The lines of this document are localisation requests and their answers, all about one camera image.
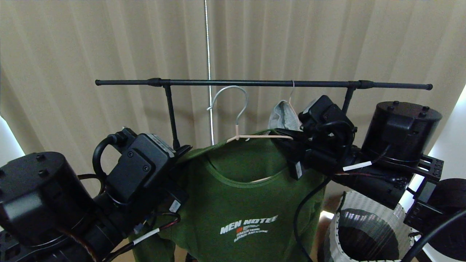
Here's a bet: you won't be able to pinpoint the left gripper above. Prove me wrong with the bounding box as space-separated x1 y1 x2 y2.
84 145 193 256

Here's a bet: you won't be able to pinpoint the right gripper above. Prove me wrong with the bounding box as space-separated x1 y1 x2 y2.
286 140 362 180

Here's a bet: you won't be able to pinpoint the pale grey shorts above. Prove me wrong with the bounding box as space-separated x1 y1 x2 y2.
268 101 303 132

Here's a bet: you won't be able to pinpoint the green garment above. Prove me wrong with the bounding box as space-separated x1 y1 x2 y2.
131 129 326 262

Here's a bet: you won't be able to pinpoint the white laundry basket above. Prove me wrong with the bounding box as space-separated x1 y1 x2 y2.
322 191 419 262

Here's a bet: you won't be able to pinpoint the black clothes rack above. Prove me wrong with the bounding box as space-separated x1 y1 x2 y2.
95 78 433 151

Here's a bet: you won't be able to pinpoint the beige curtain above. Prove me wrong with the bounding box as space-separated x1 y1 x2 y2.
0 0 466 215

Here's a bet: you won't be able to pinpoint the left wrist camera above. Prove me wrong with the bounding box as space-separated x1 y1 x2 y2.
106 133 176 204

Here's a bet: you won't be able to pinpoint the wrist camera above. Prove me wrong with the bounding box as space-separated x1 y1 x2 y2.
106 133 176 204
299 95 356 133

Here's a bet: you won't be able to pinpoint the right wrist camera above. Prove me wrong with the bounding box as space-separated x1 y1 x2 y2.
299 95 356 133

